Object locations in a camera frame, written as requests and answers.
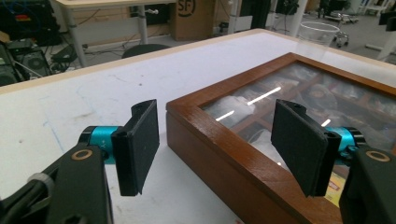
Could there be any wooden tea box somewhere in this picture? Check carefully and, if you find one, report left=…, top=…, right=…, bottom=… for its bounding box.
left=165, top=51, right=396, bottom=224

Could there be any white desk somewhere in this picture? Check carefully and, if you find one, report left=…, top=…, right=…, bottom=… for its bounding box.
left=49, top=0, right=178, bottom=68

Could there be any white desk leg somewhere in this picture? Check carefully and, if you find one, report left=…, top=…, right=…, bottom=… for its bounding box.
left=227, top=0, right=243, bottom=35

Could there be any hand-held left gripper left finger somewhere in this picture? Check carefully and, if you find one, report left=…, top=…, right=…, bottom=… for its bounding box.
left=111, top=99, right=161, bottom=197

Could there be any white slanted metal post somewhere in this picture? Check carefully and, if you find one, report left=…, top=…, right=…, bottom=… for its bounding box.
left=289, top=0, right=310, bottom=37

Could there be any black computer tower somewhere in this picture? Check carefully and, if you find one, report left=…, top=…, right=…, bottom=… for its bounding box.
left=0, top=43, right=21, bottom=87
left=8, top=40, right=52, bottom=78

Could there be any black round stool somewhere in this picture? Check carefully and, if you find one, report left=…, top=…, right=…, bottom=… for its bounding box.
left=120, top=43, right=171, bottom=60

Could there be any brown cardboard box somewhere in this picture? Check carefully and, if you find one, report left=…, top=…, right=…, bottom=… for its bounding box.
left=169, top=0, right=217, bottom=42

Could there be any clear plastic bin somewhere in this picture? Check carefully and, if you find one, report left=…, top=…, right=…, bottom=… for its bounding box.
left=297, top=21, right=341, bottom=49

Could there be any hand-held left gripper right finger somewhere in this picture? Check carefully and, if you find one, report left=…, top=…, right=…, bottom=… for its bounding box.
left=270, top=99, right=342, bottom=198

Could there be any black metal post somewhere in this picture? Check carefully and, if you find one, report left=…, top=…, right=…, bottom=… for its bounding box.
left=250, top=0, right=273, bottom=30

